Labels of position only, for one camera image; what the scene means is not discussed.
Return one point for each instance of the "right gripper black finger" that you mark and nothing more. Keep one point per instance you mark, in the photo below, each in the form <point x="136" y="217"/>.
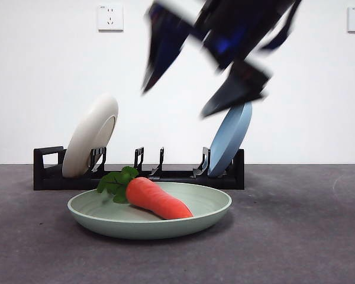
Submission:
<point x="165" y="44"/>
<point x="239" y="88"/>

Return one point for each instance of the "orange carrot with green leaves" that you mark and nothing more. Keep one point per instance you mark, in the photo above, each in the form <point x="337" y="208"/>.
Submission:
<point x="156" y="195"/>

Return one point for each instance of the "green plate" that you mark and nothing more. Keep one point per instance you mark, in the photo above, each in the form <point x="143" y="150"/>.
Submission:
<point x="136" y="227"/>

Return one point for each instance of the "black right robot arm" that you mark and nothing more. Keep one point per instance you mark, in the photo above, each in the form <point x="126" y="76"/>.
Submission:
<point x="233" y="23"/>

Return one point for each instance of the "blue plate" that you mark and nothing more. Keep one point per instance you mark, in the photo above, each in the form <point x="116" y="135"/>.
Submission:
<point x="229" y="142"/>

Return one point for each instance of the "cream plate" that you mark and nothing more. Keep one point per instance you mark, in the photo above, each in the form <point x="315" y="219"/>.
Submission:
<point x="85" y="139"/>

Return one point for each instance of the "black plate rack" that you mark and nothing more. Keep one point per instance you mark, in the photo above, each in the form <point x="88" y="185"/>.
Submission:
<point x="47" y="181"/>

